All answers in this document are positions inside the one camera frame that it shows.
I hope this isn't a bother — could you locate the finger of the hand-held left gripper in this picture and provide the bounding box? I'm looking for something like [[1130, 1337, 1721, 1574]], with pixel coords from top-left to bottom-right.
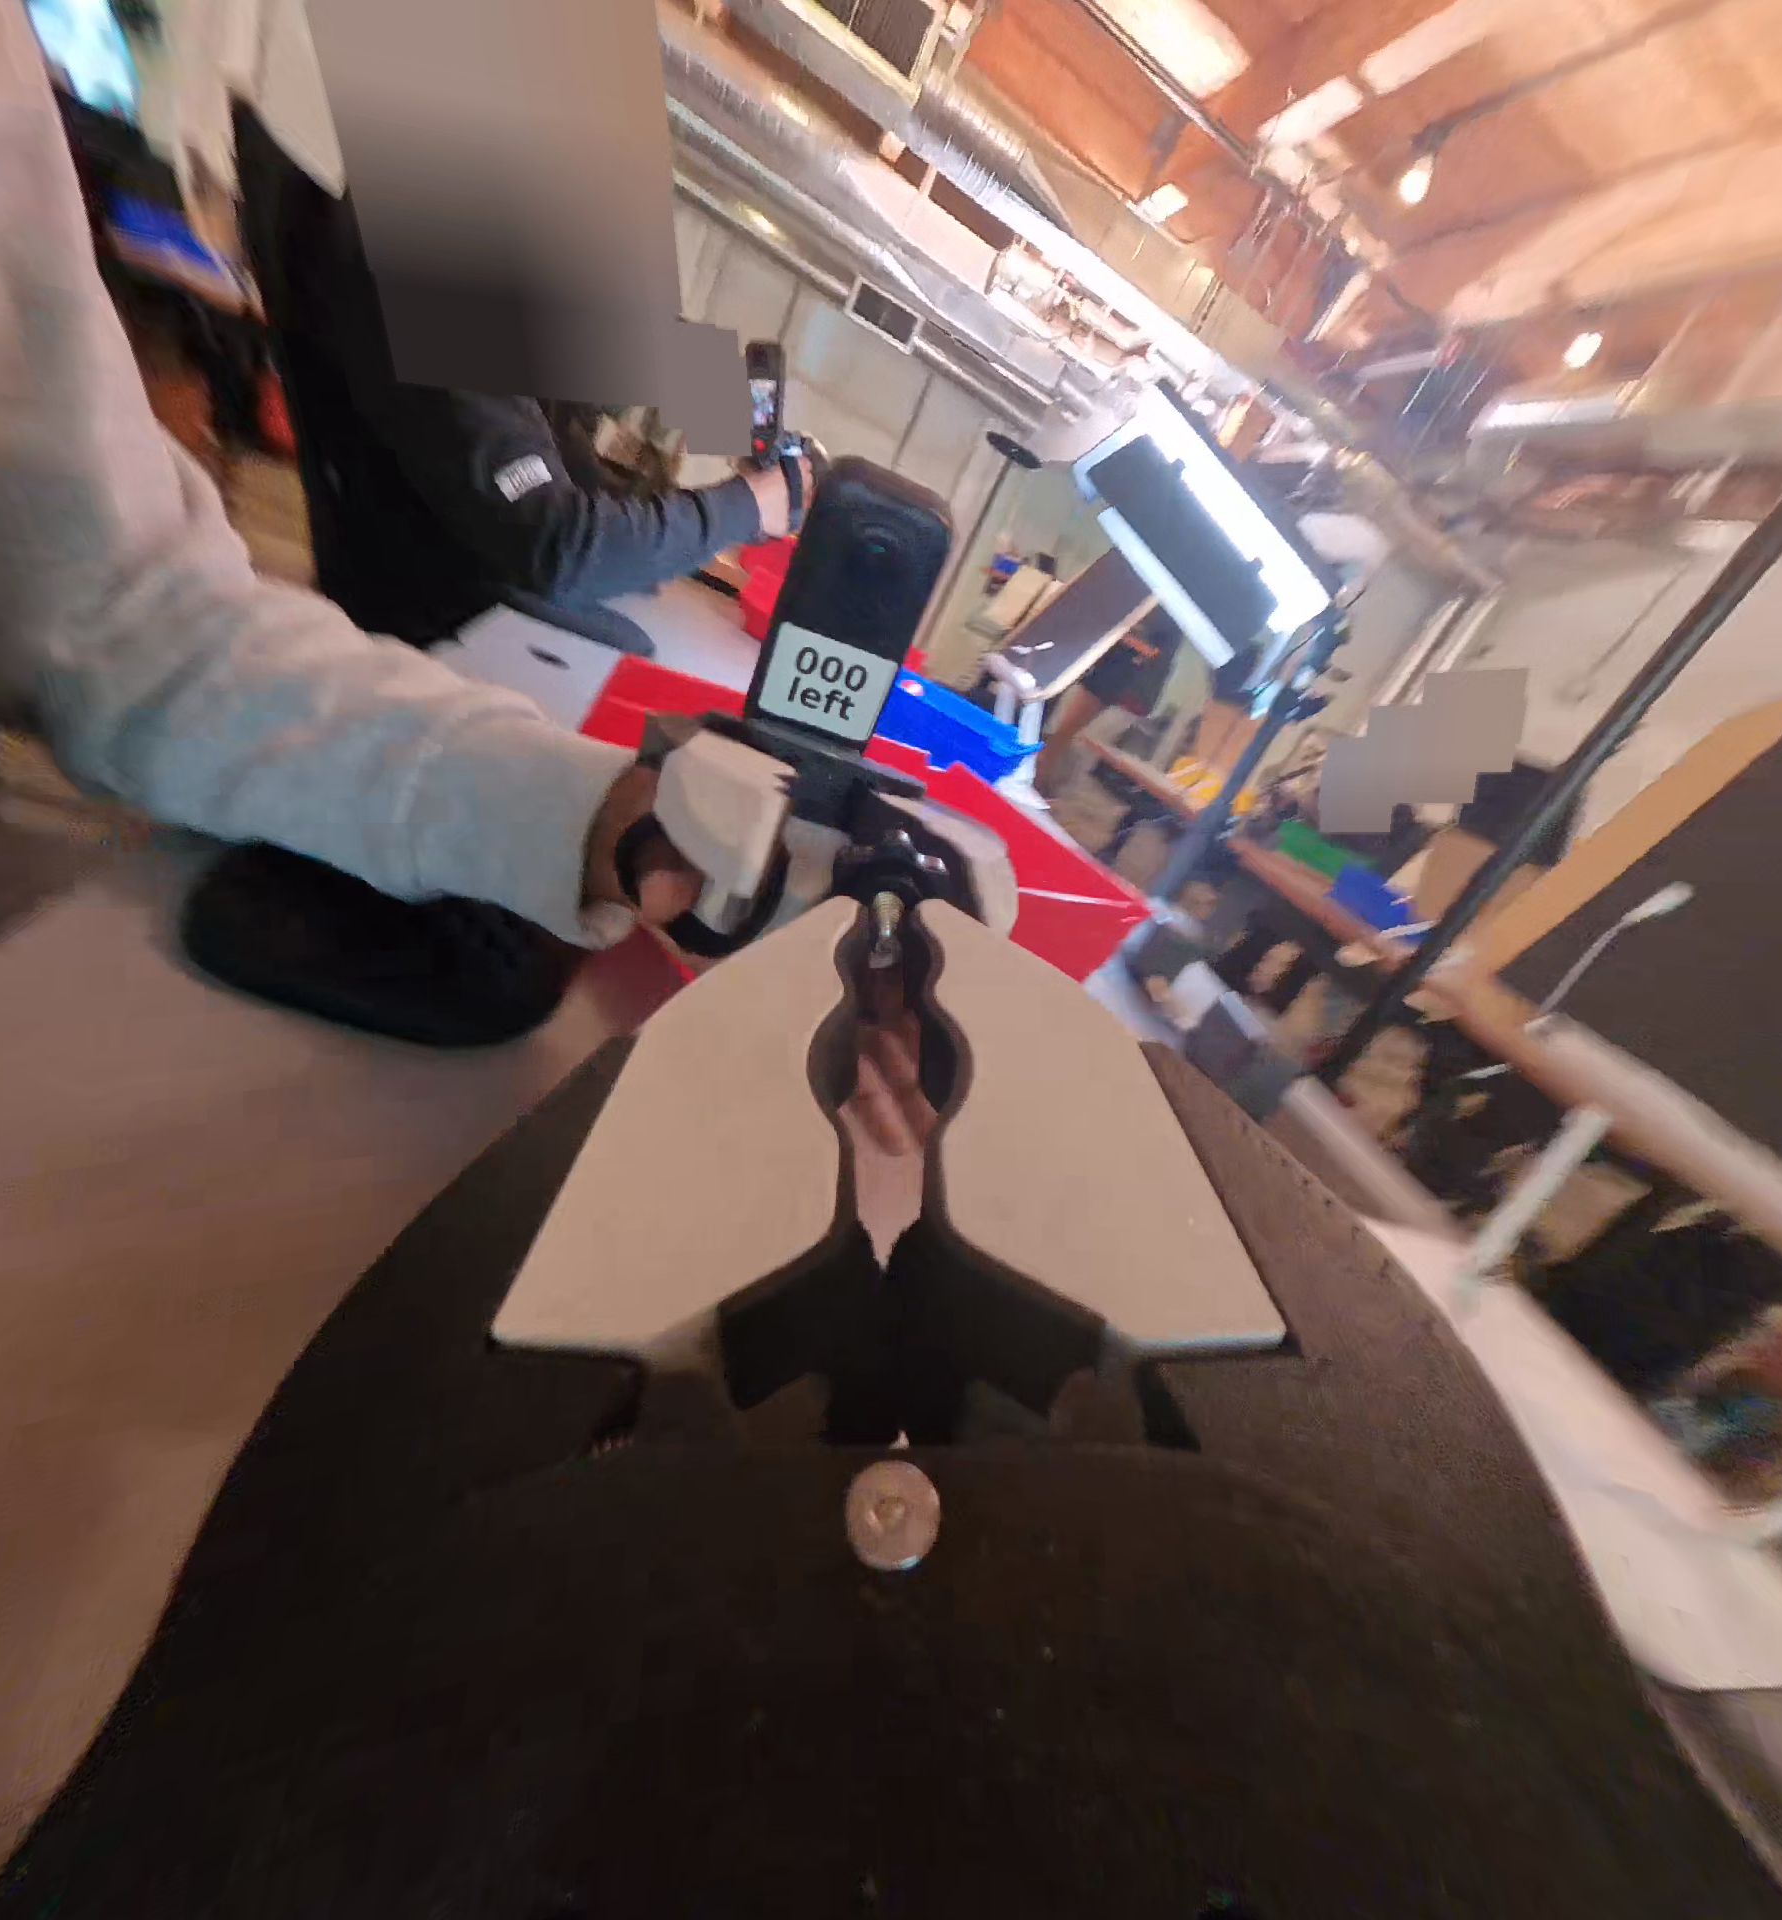
[[656, 734, 802, 931], [909, 803, 1022, 931]]

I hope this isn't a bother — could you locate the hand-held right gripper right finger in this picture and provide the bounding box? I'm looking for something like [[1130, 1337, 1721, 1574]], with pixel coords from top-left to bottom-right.
[[895, 900, 1290, 1421]]

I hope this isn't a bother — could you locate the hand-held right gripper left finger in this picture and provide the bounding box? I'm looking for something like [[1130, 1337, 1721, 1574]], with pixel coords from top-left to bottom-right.
[[488, 898, 895, 1445]]

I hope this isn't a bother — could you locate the black star knob screw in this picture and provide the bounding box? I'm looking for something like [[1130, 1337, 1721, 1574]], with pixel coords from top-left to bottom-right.
[[844, 830, 957, 974]]

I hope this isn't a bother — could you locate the red storage bin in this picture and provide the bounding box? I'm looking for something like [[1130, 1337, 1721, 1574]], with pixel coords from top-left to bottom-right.
[[573, 652, 1152, 992], [734, 532, 806, 639]]

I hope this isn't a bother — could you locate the person's left forearm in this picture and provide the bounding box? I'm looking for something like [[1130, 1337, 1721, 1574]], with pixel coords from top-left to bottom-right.
[[52, 554, 638, 951]]

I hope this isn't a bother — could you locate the grey desk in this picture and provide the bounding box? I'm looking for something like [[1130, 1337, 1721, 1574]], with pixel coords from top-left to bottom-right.
[[0, 577, 774, 1920]]

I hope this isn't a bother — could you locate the black panel desk lamp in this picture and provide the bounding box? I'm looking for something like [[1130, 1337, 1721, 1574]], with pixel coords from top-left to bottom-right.
[[1340, 682, 1782, 1696]]

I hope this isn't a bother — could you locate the person's left hand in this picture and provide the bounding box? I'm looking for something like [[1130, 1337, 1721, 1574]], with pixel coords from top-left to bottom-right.
[[582, 765, 704, 951]]

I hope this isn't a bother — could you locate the black floor lamp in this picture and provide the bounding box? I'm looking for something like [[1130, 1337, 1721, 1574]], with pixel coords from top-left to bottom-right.
[[1318, 200, 1782, 1083], [986, 429, 1045, 602]]

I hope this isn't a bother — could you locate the wooden work table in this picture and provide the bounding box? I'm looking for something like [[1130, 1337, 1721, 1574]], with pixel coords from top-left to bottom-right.
[[1087, 734, 1447, 992]]

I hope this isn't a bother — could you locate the white lit light panel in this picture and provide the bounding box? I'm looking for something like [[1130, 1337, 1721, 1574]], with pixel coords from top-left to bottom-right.
[[1072, 380, 1346, 680]]

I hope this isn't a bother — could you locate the black mesh wrist rest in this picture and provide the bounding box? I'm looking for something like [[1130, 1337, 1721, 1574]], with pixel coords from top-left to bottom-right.
[[178, 839, 582, 1049]]

